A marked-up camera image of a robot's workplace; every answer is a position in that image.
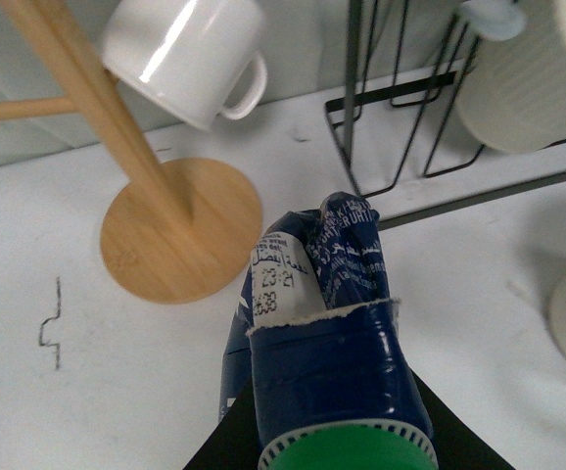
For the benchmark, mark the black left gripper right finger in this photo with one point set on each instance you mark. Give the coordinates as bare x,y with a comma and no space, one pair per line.
457,446

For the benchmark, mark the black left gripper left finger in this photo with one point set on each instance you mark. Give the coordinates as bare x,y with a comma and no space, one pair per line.
234,443

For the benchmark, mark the blue white milk carton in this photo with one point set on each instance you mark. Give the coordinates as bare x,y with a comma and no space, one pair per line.
315,334

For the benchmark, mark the cream ribbed cup left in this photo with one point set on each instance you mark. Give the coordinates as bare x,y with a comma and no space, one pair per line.
514,98

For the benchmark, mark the wooden mug tree stand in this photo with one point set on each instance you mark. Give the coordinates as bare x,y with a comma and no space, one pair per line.
178,231

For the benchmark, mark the white ceramic mug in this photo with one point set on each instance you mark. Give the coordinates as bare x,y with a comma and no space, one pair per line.
195,59

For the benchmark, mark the grey curtain backdrop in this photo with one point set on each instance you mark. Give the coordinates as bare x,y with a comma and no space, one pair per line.
304,48

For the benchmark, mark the black wire cup rack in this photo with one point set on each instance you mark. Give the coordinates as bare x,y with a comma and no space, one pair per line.
396,130

